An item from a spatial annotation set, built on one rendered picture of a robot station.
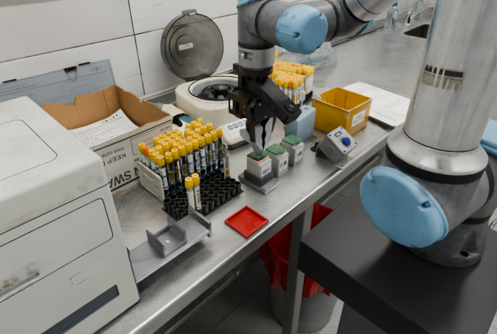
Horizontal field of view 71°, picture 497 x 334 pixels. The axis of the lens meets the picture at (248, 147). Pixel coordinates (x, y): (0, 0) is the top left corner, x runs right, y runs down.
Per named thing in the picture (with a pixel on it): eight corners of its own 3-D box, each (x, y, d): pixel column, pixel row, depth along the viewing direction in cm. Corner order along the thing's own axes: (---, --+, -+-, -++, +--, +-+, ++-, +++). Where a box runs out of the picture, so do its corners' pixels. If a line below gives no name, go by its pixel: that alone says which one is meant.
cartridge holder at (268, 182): (265, 195, 84) (265, 182, 82) (237, 179, 89) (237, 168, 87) (279, 184, 87) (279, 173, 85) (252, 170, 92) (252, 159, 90)
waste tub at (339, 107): (343, 142, 105) (348, 111, 99) (308, 125, 113) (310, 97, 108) (367, 127, 112) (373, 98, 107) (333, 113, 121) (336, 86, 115)
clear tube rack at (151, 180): (163, 203, 81) (159, 179, 77) (140, 185, 87) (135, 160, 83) (228, 167, 94) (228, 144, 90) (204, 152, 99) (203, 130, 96)
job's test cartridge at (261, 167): (260, 185, 85) (260, 163, 81) (245, 177, 87) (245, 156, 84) (271, 177, 87) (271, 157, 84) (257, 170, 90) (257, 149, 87)
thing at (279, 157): (277, 177, 90) (279, 155, 86) (264, 170, 92) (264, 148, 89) (288, 171, 92) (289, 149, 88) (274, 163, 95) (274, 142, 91)
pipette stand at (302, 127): (299, 154, 99) (302, 122, 94) (279, 145, 103) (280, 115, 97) (316, 139, 106) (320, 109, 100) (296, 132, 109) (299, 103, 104)
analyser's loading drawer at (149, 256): (117, 303, 57) (110, 282, 55) (97, 279, 61) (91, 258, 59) (212, 236, 70) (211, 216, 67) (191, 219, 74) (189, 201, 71)
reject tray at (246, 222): (246, 239, 72) (246, 236, 71) (224, 222, 76) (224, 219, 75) (268, 222, 76) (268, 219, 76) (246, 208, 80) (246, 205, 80)
